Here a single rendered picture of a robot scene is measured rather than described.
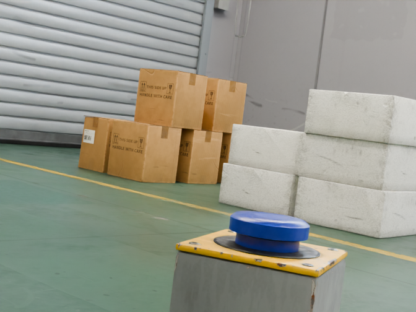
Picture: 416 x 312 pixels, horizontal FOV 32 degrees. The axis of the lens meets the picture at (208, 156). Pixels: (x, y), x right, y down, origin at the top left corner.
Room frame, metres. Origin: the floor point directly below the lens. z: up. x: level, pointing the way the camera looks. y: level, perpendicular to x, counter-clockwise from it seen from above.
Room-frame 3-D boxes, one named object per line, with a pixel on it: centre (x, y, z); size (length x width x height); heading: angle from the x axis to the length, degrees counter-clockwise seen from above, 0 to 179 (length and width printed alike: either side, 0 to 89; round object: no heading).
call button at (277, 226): (0.37, -0.03, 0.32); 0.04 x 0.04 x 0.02
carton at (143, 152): (3.98, 0.35, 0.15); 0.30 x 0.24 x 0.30; 46
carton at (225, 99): (4.36, 0.01, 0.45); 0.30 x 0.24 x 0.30; 44
